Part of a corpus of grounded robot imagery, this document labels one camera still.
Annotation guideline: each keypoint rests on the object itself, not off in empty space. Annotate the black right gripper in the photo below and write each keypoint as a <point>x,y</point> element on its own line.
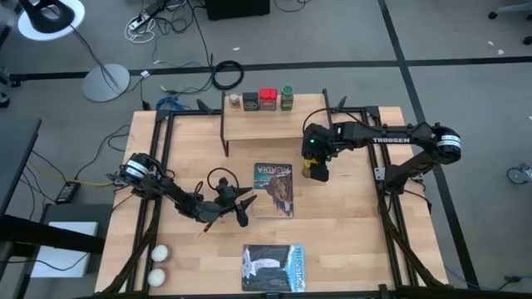
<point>318,143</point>

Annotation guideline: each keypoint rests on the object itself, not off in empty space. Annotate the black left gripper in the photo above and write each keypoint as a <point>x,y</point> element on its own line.
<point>226,195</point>

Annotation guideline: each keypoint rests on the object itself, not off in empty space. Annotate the yellow-lidded spice jar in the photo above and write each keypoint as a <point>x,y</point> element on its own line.
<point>306,171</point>

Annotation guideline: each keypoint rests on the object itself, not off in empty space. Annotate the green-lidded spice jar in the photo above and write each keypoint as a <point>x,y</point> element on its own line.
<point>287,95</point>

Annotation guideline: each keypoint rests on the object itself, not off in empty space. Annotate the red smoked paprika tin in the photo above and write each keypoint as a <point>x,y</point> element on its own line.
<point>268,97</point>

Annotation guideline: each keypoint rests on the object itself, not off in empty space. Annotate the dark green oregano tin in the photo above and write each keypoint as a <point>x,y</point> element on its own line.
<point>250,101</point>

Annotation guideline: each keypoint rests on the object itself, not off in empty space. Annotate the saffron glass jar with cork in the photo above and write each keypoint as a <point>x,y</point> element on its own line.
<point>234,101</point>

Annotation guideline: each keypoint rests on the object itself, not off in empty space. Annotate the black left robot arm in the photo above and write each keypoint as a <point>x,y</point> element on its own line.
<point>166,191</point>

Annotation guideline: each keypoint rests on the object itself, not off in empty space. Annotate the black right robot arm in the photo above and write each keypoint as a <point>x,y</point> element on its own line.
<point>390,139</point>

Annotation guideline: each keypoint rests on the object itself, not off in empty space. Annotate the Acadia picture book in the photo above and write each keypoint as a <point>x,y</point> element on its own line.
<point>272,191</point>

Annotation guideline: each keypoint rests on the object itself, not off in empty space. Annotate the Yellowstone picture book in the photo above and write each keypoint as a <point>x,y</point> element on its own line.
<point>272,268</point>

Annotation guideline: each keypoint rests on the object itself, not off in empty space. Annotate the small round candle tin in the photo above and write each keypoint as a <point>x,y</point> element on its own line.
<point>160,253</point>
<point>156,277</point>

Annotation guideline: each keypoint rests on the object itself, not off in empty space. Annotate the black box on floor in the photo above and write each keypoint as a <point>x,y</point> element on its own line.
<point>237,9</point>

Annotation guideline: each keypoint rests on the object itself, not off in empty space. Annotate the black power adapter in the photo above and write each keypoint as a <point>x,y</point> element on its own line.
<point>67,192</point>

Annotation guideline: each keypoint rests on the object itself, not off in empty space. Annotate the white box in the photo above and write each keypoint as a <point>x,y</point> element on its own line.
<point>62,249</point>

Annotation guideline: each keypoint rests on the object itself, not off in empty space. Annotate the grey caster wheel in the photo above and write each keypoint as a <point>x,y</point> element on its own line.
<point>517,174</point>

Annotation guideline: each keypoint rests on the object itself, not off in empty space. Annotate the black desk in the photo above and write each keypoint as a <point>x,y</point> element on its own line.
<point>16,158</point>

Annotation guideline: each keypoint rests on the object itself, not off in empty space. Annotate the office chair base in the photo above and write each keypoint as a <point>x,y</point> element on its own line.
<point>511,8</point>

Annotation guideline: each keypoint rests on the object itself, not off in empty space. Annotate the wooden shelf with black frame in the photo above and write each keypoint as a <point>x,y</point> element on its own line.
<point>266,124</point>

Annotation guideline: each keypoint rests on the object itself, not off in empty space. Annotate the black aluminium table frame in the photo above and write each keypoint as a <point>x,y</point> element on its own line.
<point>187,112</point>

